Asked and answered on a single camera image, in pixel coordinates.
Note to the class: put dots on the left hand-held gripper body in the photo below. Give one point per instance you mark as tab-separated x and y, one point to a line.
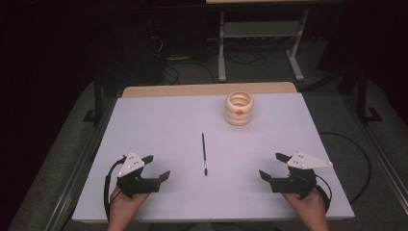
136	186

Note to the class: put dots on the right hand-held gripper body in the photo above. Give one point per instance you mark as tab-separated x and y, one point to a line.
300	183

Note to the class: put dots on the thin black pen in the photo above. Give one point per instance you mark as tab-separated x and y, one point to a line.
204	154

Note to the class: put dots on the cream ribbed pen holder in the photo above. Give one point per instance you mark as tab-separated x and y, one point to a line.
239	117

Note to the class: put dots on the person's left hand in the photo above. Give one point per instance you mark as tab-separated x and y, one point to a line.
125	207

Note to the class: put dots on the person's right hand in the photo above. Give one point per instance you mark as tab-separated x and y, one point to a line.
309	207

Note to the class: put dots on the white table mat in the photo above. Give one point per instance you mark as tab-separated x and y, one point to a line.
198	199

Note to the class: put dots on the black metal stand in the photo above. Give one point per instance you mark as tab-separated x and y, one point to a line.
363	96
97	102

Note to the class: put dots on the white metal desk frame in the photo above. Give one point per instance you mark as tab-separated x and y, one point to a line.
260	29

